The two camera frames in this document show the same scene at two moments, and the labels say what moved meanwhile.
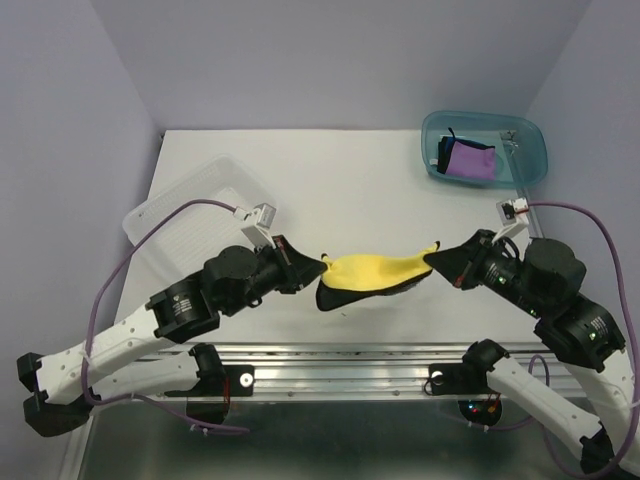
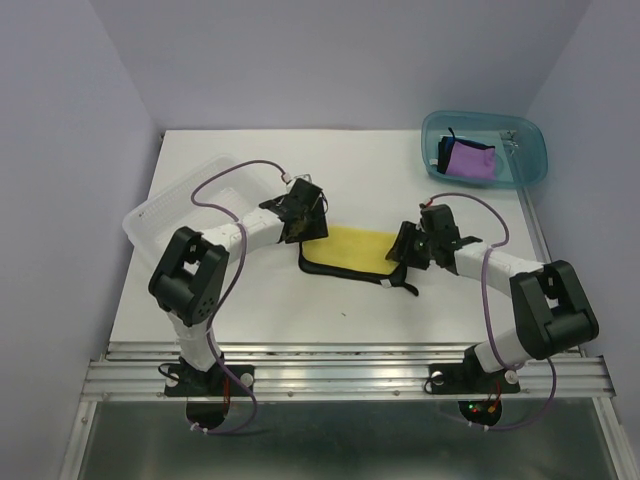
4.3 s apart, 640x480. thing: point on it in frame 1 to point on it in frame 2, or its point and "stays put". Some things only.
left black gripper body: (269, 276) to (314, 226)
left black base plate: (241, 380) stays put
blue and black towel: (445, 147) stays put
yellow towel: (349, 279) to (355, 253)
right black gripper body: (499, 272) to (417, 248)
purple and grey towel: (472, 160) stays put
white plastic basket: (188, 237) stays put
